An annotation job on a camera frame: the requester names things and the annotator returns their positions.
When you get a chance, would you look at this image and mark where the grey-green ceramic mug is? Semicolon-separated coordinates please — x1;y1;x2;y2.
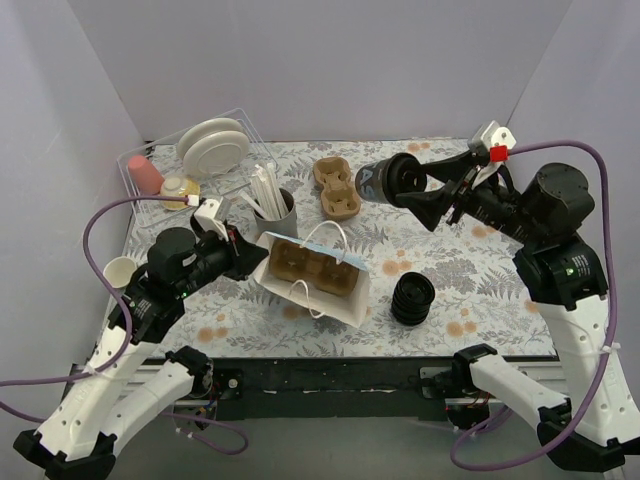
102;256;138;289

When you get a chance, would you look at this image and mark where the white ceramic plate back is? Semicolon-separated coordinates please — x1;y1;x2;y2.
176;118;244;159

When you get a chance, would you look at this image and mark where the black plastic cup lid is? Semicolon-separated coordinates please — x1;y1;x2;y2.
381;152;428;207

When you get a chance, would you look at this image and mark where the light blue paper bag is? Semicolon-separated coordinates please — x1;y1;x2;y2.
253;220;371;328

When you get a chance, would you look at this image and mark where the stack of black cups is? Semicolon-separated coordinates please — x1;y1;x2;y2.
190;215;206;239

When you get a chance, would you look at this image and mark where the white ceramic plate front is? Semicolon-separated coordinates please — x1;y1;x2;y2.
183;131;250;178

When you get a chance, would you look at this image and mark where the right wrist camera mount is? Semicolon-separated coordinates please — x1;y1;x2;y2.
467;119;516;181

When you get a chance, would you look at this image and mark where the stack of black lids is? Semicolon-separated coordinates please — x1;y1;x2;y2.
391;272;436;327

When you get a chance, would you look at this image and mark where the white wire dish rack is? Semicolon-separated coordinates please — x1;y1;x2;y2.
117;108;277;227

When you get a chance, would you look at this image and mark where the brown cardboard cup carrier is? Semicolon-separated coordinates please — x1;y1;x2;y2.
269;239;360;297

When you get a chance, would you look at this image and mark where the floral patterned table mat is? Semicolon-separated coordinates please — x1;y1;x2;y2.
102;138;557;359

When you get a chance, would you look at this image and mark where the grey cylindrical straw holder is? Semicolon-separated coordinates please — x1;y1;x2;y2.
253;188;299;238

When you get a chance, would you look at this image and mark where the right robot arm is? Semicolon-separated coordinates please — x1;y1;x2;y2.
358;147;639;473

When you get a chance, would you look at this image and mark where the yellow polka dot bowl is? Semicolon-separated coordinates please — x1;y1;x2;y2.
160;175;201;211

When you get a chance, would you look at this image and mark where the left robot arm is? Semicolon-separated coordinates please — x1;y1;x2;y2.
13;226;268;479

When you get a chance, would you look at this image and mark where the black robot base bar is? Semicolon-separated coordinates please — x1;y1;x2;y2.
213;357;484;421

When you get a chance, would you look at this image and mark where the pink plastic cup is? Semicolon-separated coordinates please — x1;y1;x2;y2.
127;155;164;195

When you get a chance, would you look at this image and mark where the wrapped white straws bundle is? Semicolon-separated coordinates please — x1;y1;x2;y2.
240;163;289;221

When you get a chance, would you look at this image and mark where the white ceramic plate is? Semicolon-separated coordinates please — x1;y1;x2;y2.
183;131;250;178
176;118;244;159

